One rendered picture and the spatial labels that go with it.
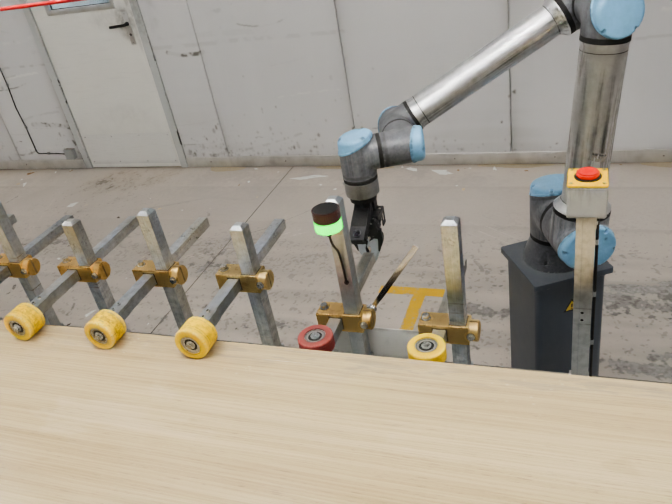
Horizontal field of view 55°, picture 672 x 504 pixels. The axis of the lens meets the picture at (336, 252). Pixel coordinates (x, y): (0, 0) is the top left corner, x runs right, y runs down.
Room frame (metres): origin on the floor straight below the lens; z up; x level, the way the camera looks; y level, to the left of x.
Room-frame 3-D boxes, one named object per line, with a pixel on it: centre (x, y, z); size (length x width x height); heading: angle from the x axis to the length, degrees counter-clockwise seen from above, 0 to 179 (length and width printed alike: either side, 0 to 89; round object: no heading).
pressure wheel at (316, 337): (1.13, 0.08, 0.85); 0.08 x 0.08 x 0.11
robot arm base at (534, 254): (1.68, -0.68, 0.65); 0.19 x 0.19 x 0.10
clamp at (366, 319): (1.25, 0.01, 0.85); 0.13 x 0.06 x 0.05; 66
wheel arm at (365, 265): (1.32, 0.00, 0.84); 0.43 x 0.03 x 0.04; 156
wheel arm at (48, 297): (1.59, 0.70, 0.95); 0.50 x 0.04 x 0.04; 156
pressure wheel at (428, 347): (1.03, -0.15, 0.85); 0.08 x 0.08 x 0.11
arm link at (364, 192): (1.53, -0.10, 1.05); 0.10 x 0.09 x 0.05; 66
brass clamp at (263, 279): (1.36, 0.23, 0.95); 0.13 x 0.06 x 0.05; 66
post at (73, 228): (1.55, 0.67, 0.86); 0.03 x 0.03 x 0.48; 66
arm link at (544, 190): (1.67, -0.68, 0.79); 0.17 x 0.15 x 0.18; 178
